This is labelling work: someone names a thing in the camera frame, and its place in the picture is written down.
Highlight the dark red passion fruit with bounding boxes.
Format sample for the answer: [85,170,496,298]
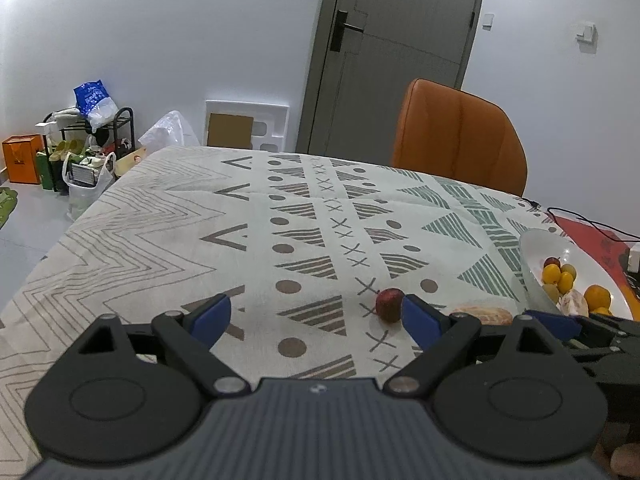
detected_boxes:
[543,257,562,268]

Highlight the large pomelo segment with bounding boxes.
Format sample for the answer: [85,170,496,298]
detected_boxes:
[558,289,589,316]

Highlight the white ceramic plate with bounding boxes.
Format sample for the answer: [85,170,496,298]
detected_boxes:
[517,227,640,322]

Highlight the person's right hand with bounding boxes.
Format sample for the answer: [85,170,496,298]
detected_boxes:
[593,422,640,479]

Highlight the green floor mat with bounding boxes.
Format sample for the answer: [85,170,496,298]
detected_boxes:
[0,186,17,229]

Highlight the large orange front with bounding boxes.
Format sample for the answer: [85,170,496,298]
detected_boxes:
[590,308,613,316]

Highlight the patterned white tablecloth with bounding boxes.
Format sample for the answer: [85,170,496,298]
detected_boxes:
[1,148,555,479]

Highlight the orange paper bag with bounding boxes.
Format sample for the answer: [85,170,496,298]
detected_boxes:
[2,133,43,184]

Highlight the small yellow kumquat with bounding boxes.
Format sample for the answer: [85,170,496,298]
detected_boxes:
[556,272,574,295]
[541,263,562,285]

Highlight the black door handle lock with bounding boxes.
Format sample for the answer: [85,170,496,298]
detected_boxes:
[329,10,364,52]

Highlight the black metal rack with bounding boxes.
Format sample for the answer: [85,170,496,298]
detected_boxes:
[36,106,137,192]

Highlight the large orange back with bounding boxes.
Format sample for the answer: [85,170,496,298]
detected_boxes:
[584,284,612,312]

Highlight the green box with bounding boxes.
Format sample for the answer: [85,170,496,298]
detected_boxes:
[35,151,55,191]

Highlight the white power adapter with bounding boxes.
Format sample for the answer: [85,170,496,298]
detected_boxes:
[627,242,640,274]

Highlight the blue white bag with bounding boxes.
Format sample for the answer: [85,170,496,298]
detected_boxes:
[74,80,118,131]

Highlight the white bag with box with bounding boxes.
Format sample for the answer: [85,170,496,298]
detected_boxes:
[62,153,116,220]

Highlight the brown longan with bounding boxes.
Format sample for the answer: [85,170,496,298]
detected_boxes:
[561,263,577,280]
[542,284,562,304]

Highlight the small white wall switch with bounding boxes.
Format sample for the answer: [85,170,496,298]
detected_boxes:
[482,13,495,30]

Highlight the black cable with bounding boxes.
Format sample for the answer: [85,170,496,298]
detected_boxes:
[519,196,640,241]

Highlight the orange leather chair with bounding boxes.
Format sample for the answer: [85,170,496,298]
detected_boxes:
[392,79,528,196]

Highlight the white foam packaging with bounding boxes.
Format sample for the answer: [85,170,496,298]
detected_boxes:
[204,100,290,153]

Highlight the white plastic bag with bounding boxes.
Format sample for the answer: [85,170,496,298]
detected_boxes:
[139,110,200,153]

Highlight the red orange cartoon mat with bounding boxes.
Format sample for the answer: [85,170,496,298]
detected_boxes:
[554,216,639,321]

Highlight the small pomelo segment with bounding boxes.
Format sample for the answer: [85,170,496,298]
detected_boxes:
[454,306,513,326]

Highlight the large orange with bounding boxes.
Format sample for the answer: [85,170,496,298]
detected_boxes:
[584,284,612,312]
[590,308,613,316]

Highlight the grey door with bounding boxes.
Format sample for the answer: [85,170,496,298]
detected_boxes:
[296,0,482,164]

